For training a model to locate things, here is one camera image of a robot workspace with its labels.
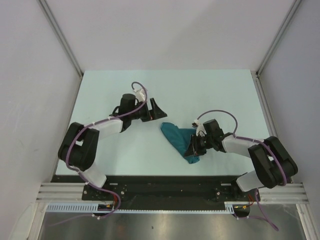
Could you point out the white slotted cable duct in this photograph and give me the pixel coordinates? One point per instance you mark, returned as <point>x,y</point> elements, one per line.
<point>162,211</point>

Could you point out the left aluminium frame post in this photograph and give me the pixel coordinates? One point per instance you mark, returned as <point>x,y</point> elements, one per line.
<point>49,15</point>

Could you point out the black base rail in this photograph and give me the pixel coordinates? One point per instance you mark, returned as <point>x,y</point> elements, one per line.
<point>167,193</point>

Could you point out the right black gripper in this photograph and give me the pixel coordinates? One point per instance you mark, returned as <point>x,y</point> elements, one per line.
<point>193,149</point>

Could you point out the teal satin napkin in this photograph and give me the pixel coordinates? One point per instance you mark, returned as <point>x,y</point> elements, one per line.
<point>180,139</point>

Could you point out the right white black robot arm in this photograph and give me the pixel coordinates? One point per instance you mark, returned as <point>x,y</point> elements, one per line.
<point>272,163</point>

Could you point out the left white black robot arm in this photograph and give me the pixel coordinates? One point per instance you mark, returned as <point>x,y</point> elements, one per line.
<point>79,146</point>

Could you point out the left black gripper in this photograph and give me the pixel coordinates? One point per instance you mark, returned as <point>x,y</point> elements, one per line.
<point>155,113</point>

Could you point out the right aluminium frame post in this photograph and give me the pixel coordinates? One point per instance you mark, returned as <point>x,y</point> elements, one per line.
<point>279,35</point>

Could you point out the aluminium frame post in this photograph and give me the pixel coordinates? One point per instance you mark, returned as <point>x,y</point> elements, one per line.
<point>49,15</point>
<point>279,35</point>

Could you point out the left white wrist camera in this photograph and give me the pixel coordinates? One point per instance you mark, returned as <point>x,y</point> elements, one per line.
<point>140,94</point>

